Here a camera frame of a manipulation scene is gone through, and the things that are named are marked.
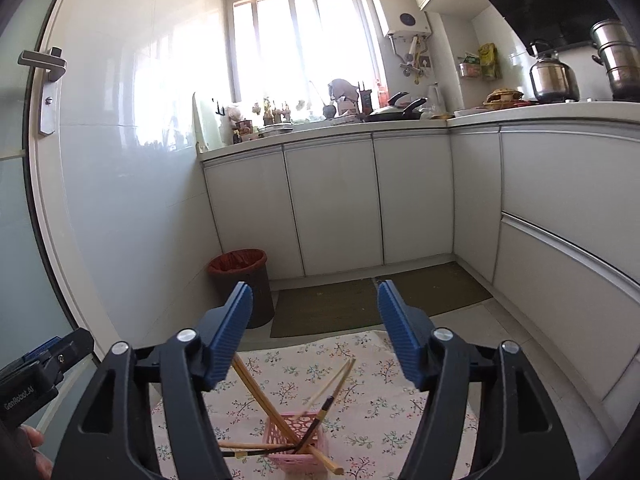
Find bamboo chopstick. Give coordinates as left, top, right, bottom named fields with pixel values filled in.
left=304, top=358, right=356, bottom=421
left=299, top=358, right=356, bottom=416
left=232, top=353, right=299, bottom=444
left=218, top=441, right=283, bottom=451
left=232, top=354, right=344, bottom=476

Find black chopstick gold band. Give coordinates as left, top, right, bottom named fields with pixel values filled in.
left=295, top=396, right=335, bottom=453

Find white kitchen base cabinets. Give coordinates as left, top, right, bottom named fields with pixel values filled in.
left=200, top=102, right=639, bottom=438

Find person's left hand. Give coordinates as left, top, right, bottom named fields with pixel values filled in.
left=0, top=425, right=53, bottom=480

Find brown floor mat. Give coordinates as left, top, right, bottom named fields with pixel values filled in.
left=376, top=262, right=491, bottom=316
left=270, top=280, right=382, bottom=338

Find dark bin with red liner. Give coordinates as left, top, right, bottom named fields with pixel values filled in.
left=207, top=248, right=274, bottom=328

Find floral tablecloth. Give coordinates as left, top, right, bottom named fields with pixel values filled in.
left=150, top=328, right=478, bottom=480

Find pink perforated utensil basket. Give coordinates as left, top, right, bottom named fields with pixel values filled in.
left=262, top=412, right=329, bottom=474

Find black frying pan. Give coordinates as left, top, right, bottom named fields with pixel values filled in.
left=363, top=91, right=427, bottom=122

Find stainless steel kettle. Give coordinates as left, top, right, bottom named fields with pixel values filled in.
left=529, top=39, right=580, bottom=104

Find stainless steel steamer pot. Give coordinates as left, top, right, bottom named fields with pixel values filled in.
left=590, top=20, right=640, bottom=102

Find silver door handle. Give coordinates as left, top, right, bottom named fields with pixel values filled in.
left=17, top=47, right=67, bottom=136

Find white wall water heater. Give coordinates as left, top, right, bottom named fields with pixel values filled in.
left=372, top=0, right=432, bottom=38

